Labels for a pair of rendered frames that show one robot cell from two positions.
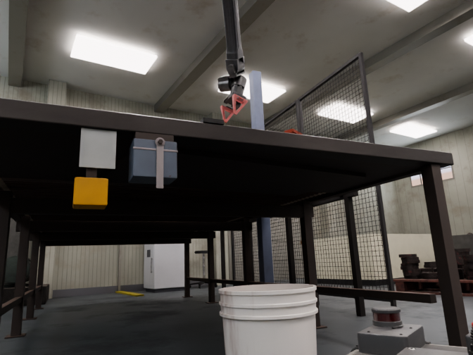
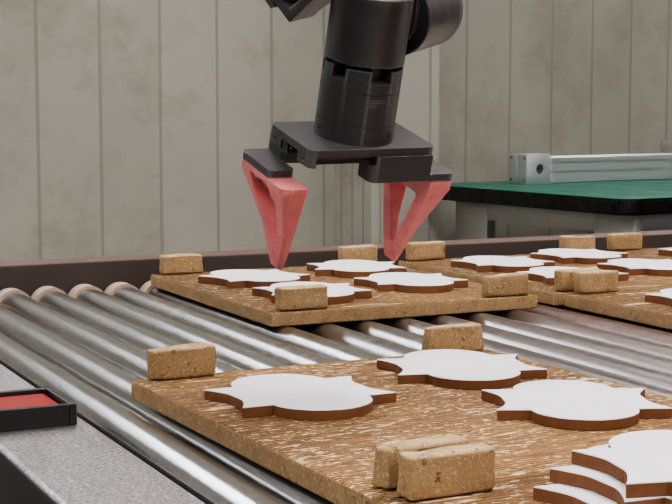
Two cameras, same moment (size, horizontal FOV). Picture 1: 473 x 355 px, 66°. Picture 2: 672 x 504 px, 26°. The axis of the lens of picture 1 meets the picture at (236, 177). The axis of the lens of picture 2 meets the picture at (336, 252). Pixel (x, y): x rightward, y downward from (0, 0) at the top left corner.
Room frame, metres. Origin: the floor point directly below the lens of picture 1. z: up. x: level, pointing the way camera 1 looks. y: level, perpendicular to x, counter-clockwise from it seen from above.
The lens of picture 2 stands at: (1.42, -1.05, 1.16)
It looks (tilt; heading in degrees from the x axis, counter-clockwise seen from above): 6 degrees down; 88
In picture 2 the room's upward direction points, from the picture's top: straight up
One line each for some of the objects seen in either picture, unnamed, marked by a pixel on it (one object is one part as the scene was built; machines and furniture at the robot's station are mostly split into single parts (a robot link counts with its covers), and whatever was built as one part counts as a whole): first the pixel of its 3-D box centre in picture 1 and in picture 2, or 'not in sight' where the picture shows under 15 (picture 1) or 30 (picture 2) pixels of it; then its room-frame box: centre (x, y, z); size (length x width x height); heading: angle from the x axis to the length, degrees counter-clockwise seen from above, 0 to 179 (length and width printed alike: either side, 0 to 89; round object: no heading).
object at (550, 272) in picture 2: not in sight; (577, 265); (1.81, 0.95, 0.94); 0.41 x 0.35 x 0.04; 114
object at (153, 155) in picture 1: (153, 163); not in sight; (1.11, 0.26, 0.77); 0.14 x 0.11 x 0.18; 114
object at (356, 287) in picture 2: not in sight; (333, 279); (1.47, 0.79, 0.94); 0.41 x 0.35 x 0.04; 114
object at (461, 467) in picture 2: not in sight; (446, 471); (1.51, -0.22, 0.95); 0.06 x 0.02 x 0.03; 26
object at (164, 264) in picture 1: (165, 252); not in sight; (6.79, 1.36, 0.67); 0.68 x 0.58 x 1.34; 122
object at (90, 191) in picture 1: (91, 167); not in sight; (1.04, 0.43, 0.74); 0.09 x 0.08 x 0.24; 114
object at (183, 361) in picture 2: not in sight; (181, 361); (1.33, 0.15, 0.95); 0.06 x 0.02 x 0.03; 26
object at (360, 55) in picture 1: (281, 203); not in sight; (4.28, -0.52, 1.11); 3.04 x 0.03 x 2.21; 24
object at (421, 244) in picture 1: (372, 258); not in sight; (7.08, -2.51, 0.40); 2.05 x 1.66 x 0.80; 121
